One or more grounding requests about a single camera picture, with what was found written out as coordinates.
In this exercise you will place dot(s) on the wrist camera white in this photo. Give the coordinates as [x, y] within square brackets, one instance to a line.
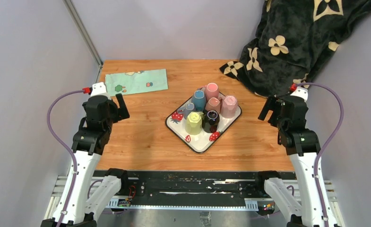
[300, 92]
[99, 89]

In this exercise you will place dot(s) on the grey-blue small mug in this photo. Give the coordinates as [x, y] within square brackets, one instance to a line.
[186, 109]

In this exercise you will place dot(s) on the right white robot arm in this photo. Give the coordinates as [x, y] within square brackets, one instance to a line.
[302, 147]

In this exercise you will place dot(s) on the light pink faceted mug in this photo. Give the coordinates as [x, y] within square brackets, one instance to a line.
[229, 106]

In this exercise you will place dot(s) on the black glossy mug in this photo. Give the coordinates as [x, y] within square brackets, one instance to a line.
[210, 121]

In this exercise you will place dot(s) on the black floral plush blanket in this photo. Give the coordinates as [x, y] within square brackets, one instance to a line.
[294, 40]

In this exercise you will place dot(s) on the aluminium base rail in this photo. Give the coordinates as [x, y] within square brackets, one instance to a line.
[227, 195]

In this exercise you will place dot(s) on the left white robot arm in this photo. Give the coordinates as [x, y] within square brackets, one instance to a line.
[76, 208]

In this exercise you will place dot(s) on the blue dotted mug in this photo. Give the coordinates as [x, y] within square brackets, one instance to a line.
[199, 100]

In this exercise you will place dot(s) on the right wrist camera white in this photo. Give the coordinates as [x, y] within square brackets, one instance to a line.
[300, 92]

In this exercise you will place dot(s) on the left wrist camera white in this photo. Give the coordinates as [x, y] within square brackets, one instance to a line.
[99, 89]

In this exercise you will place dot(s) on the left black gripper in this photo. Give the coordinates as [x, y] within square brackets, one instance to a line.
[120, 110]

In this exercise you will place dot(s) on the aluminium frame post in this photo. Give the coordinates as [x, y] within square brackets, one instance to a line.
[83, 31]

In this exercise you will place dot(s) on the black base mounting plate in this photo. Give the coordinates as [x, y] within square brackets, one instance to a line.
[167, 180]

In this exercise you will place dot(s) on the strawberry print white tray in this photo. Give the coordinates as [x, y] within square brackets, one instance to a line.
[200, 143]

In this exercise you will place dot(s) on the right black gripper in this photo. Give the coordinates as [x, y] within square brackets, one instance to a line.
[273, 104]

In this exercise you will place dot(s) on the pink tall mug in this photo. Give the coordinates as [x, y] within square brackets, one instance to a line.
[211, 90]

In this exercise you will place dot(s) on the dusty pink faceted mug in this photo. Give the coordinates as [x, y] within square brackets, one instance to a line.
[213, 104]

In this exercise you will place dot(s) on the yellow-green faceted mug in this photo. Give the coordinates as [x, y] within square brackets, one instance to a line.
[194, 123]

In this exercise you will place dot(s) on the mint green printed cloth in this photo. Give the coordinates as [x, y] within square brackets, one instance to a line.
[136, 82]

